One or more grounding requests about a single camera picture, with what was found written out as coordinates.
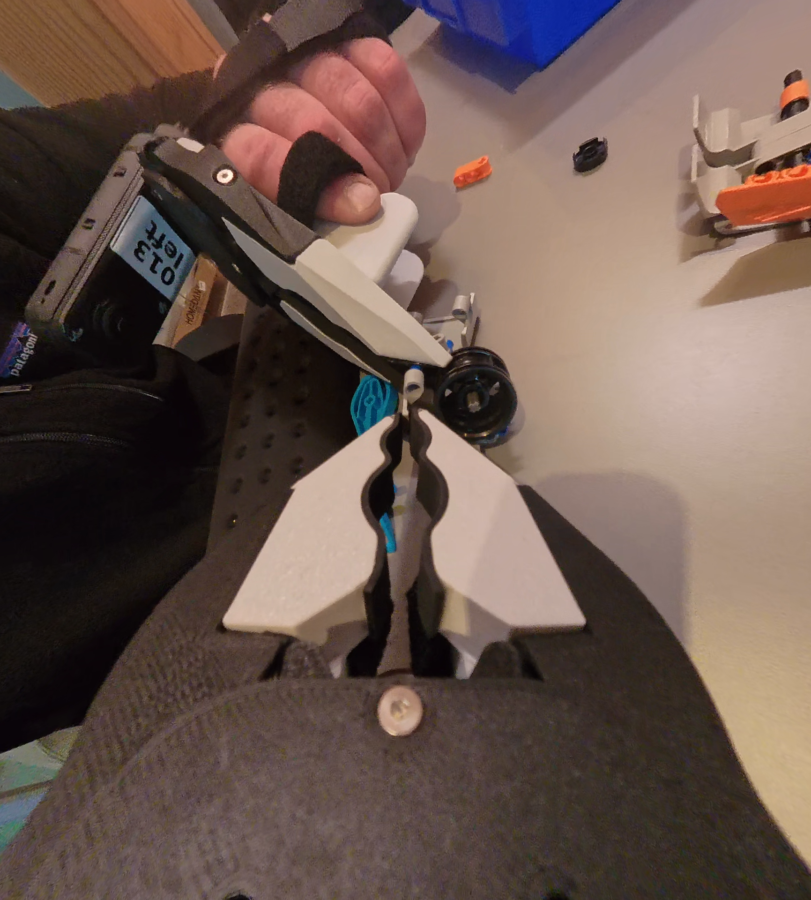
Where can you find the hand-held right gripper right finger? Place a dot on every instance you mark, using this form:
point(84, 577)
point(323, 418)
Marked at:
point(511, 563)

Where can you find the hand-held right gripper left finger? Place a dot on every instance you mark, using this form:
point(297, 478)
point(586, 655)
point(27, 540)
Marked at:
point(300, 563)

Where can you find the blue plastic storage bin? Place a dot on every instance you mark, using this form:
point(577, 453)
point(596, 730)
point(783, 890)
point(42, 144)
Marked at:
point(546, 28)

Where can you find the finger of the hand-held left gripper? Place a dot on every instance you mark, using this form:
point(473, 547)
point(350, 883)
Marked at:
point(258, 256)
point(370, 310)

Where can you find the light grey block with pins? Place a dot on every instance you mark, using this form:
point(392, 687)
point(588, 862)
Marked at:
point(757, 120)

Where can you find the person's left hand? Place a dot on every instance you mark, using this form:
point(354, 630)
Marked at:
point(335, 113)

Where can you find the black wheel hub assembly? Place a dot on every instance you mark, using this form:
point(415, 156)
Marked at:
point(479, 397)

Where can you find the person's left forearm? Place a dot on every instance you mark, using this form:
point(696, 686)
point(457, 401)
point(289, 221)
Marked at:
point(40, 492)

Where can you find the small orange connector brick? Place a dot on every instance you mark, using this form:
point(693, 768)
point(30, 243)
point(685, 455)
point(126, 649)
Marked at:
point(472, 172)

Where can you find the blue plastic separator tool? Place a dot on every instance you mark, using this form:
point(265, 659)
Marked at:
point(373, 405)

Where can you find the light grey connector piece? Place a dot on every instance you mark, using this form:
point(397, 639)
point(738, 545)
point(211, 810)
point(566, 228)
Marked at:
point(414, 387)

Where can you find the small black round piece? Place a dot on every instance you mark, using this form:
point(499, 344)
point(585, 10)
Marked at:
point(591, 153)

